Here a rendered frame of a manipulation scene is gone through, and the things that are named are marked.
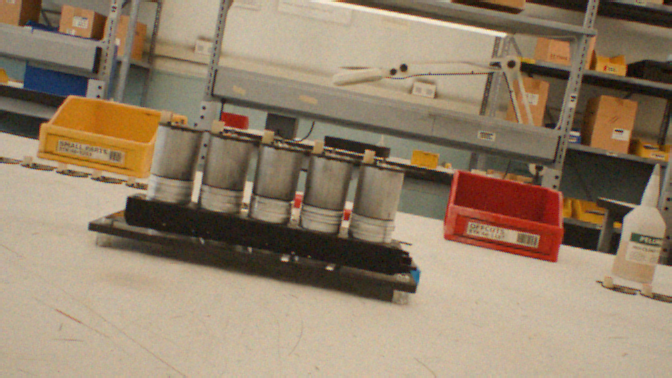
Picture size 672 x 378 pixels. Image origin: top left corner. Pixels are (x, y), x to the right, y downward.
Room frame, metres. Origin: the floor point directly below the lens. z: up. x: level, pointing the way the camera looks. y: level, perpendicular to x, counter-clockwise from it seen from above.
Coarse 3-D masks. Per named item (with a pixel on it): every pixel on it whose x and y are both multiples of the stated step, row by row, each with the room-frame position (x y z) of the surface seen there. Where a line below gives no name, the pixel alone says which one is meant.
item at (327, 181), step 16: (320, 160) 0.37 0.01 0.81; (336, 160) 0.37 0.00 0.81; (320, 176) 0.37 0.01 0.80; (336, 176) 0.37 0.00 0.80; (304, 192) 0.38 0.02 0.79; (320, 192) 0.37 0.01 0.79; (336, 192) 0.37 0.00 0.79; (304, 208) 0.37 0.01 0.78; (320, 208) 0.37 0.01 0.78; (336, 208) 0.37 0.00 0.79; (304, 224) 0.37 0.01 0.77; (320, 224) 0.37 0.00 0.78; (336, 224) 0.37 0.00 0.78
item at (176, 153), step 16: (160, 128) 0.37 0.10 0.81; (160, 144) 0.37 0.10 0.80; (176, 144) 0.37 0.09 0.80; (192, 144) 0.37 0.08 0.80; (160, 160) 0.37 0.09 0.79; (176, 160) 0.37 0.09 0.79; (192, 160) 0.37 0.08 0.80; (160, 176) 0.37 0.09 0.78; (176, 176) 0.37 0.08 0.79; (192, 176) 0.38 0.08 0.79; (160, 192) 0.37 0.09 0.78; (176, 192) 0.37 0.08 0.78; (192, 192) 0.38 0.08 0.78
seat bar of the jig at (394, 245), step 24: (144, 216) 0.37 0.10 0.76; (168, 216) 0.37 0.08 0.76; (192, 216) 0.37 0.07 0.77; (216, 216) 0.37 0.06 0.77; (240, 216) 0.37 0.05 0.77; (264, 240) 0.37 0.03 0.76; (288, 240) 0.37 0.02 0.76; (312, 240) 0.37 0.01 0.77; (336, 240) 0.37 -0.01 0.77; (384, 264) 0.37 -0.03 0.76
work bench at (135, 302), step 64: (0, 192) 0.42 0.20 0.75; (64, 192) 0.47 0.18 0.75; (128, 192) 0.52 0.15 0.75; (0, 256) 0.28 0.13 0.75; (64, 256) 0.30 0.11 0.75; (128, 256) 0.32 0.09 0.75; (192, 256) 0.35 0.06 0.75; (448, 256) 0.52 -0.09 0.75; (512, 256) 0.59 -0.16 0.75; (576, 256) 0.68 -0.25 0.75; (0, 320) 0.21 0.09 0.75; (64, 320) 0.22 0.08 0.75; (128, 320) 0.23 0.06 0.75; (192, 320) 0.24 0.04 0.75; (256, 320) 0.26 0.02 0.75; (320, 320) 0.28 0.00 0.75; (384, 320) 0.30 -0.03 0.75; (448, 320) 0.32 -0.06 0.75; (512, 320) 0.34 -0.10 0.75; (576, 320) 0.37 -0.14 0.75; (640, 320) 0.41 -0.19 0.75
